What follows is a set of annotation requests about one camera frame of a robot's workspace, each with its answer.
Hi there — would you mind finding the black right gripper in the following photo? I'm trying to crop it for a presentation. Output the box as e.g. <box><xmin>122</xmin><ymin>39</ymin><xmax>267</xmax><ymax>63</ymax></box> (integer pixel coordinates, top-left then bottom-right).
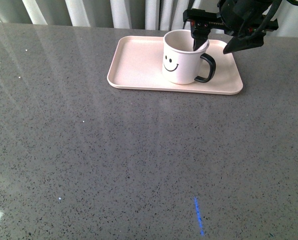
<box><xmin>183</xmin><ymin>8</ymin><xmax>265</xmax><ymax>54</ymax></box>

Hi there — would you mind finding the white smiley mug black handle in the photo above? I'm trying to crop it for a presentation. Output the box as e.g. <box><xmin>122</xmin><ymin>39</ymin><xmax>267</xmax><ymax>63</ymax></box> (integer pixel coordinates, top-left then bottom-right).
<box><xmin>162</xmin><ymin>29</ymin><xmax>216</xmax><ymax>85</ymax></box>

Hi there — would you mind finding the grey pleated curtain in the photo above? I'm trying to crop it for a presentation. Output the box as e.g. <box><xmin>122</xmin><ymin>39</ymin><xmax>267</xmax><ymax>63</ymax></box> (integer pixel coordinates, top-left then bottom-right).
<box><xmin>0</xmin><ymin>0</ymin><xmax>298</xmax><ymax>38</ymax></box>

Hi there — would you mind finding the cream rectangular tray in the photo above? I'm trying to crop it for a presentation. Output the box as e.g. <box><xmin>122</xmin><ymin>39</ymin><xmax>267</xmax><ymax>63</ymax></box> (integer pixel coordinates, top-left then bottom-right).
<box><xmin>107</xmin><ymin>36</ymin><xmax>243</xmax><ymax>95</ymax></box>

